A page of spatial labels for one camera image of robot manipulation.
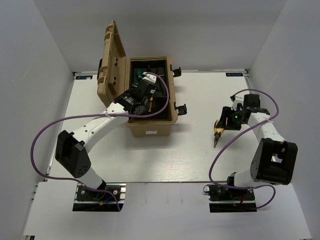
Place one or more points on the blue table label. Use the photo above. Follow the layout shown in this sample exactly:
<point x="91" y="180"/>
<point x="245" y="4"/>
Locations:
<point x="234" y="74"/>
<point x="84" y="77"/>

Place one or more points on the right blue table label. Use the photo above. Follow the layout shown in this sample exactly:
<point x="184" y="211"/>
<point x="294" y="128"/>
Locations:
<point x="234" y="74"/>

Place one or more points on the tan plastic toolbox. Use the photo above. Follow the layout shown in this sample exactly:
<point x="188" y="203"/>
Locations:
<point x="111" y="82"/>

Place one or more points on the yellow long nose pliers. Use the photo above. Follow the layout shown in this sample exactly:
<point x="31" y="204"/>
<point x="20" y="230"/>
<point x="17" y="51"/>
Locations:
<point x="150" y="105"/>

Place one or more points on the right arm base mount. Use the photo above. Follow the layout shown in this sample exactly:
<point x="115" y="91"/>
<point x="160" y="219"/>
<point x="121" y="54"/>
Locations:
<point x="226" y="200"/>

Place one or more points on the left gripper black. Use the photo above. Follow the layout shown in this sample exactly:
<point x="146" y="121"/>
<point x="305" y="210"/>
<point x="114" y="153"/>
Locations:
<point x="135" y="87"/>

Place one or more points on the yellow orange pliers right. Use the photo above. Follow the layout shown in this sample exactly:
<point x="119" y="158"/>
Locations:
<point x="217" y="133"/>

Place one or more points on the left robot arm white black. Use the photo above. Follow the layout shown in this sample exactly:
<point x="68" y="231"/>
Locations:
<point x="72" y="149"/>

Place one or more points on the black toolbox inner tray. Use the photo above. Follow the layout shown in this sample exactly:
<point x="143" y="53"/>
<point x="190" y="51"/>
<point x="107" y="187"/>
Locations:
<point x="137" y="66"/>

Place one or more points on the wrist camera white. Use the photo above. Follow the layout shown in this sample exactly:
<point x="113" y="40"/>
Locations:
<point x="237" y="103"/>
<point x="149" y="78"/>

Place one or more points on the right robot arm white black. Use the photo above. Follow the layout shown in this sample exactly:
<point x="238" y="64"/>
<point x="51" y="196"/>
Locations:
<point x="274" y="159"/>

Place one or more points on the large dark red hex key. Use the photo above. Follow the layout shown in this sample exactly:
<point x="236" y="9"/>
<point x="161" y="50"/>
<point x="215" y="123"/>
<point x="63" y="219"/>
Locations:
<point x="161" y="71"/>

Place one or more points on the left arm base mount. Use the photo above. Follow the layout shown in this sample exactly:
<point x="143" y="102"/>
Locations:
<point x="89" y="201"/>

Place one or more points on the left blue table label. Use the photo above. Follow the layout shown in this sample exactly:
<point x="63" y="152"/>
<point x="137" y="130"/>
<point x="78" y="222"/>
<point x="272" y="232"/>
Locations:
<point x="84" y="77"/>

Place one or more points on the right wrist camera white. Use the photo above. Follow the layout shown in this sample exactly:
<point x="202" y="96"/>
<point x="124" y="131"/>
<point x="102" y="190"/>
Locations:
<point x="237" y="103"/>

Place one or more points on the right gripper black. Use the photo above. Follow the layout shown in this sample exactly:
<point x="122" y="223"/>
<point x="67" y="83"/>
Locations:
<point x="227" y="112"/>

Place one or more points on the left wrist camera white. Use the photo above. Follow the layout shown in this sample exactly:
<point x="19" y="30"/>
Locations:
<point x="149" y="78"/>

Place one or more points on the green handled screwdriver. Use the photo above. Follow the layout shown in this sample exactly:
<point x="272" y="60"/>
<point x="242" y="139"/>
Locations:
<point x="138" y="76"/>

